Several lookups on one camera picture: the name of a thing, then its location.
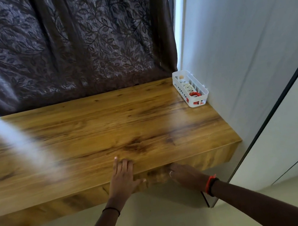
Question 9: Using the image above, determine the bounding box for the person's left hand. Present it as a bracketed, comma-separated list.
[98, 152, 152, 214]

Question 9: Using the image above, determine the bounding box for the person's right hand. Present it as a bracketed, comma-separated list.
[168, 157, 214, 199]

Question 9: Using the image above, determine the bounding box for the wooden drawer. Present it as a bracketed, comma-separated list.
[0, 141, 252, 226]

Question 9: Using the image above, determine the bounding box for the red multi-head cable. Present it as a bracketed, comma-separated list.
[185, 90, 204, 108]

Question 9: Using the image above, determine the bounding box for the white plastic slotted basket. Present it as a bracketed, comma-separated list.
[171, 66, 212, 111]

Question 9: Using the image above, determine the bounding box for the person's right forearm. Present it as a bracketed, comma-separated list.
[210, 165, 298, 226]

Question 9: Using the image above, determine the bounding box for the red wristband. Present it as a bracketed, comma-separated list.
[203, 174, 220, 195]

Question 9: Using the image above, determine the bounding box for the black thread wristband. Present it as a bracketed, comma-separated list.
[101, 206, 121, 219]

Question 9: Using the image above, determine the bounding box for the white cabinet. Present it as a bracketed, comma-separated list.
[178, 38, 298, 209]

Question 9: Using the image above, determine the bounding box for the brown leaf-patterned curtain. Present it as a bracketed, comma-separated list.
[0, 0, 188, 117]

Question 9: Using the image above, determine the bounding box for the black beaded bracelet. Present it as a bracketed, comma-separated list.
[206, 177, 223, 198]

